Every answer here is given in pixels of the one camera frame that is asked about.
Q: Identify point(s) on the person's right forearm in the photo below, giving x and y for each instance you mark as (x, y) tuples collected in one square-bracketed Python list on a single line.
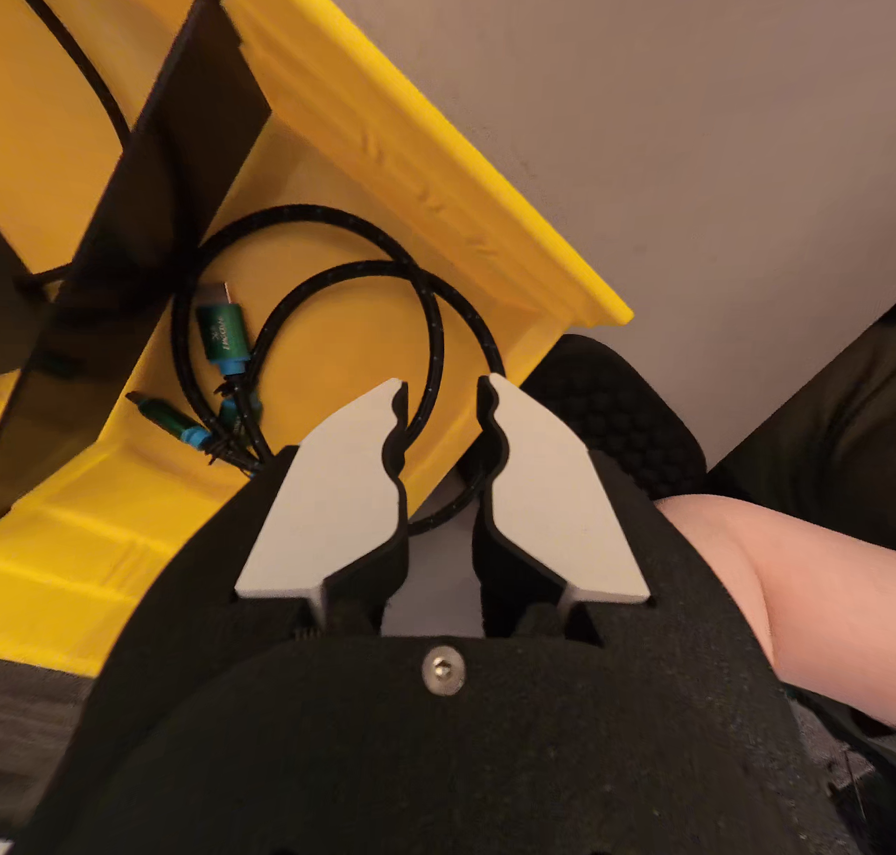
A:
[(805, 589)]

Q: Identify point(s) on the black mesh wrist rest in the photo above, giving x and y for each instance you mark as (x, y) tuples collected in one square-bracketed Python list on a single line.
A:
[(630, 421)]

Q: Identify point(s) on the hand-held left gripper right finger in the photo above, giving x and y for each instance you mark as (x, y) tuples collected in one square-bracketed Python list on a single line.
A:
[(560, 512)]

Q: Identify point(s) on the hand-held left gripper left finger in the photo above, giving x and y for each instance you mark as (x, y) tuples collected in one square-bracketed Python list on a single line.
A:
[(329, 505)]

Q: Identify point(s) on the yellow plastic bin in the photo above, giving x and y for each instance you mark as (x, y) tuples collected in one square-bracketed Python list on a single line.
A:
[(392, 155)]

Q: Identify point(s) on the black bin divider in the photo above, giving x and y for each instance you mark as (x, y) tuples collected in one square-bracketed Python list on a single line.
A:
[(154, 225)]

